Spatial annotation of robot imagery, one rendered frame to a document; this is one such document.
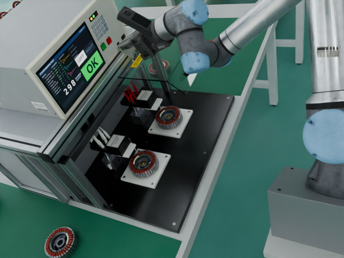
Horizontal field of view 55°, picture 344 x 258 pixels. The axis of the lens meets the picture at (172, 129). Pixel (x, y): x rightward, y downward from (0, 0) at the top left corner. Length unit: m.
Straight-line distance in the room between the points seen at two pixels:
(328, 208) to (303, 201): 0.06
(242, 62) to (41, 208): 1.10
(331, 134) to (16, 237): 1.15
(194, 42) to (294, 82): 1.79
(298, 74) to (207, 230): 1.40
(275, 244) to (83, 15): 0.92
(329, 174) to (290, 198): 0.11
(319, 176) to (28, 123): 0.89
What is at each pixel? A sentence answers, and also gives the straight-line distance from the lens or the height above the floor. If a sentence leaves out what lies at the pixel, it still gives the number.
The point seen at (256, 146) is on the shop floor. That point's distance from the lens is 2.22.
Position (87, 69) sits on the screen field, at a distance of 1.15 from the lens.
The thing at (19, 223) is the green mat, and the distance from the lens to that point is 1.46.
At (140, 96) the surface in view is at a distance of 1.34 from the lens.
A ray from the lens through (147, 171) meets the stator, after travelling 1.22.
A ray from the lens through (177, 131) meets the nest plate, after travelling 1.34.
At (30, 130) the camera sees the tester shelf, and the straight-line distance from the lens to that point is 1.15.
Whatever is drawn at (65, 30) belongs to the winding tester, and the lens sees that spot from 1.09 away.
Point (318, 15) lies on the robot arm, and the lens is 0.78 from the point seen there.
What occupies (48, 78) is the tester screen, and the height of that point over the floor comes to 1.26.
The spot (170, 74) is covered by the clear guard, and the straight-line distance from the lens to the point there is 1.15.
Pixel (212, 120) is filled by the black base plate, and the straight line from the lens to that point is 1.36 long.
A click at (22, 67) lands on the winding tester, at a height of 1.32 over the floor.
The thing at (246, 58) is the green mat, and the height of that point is 0.75.
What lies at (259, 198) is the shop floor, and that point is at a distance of 2.01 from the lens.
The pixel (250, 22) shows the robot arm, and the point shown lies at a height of 1.24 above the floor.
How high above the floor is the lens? 1.75
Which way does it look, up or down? 45 degrees down
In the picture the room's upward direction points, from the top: 22 degrees counter-clockwise
